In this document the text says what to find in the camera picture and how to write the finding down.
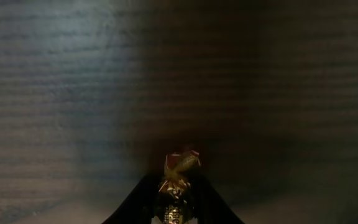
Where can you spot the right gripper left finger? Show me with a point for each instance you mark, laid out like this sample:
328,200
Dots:
138,205

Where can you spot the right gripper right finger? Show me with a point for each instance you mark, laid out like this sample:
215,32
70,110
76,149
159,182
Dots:
211,205

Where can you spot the gold candy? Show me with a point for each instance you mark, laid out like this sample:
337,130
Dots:
176,186

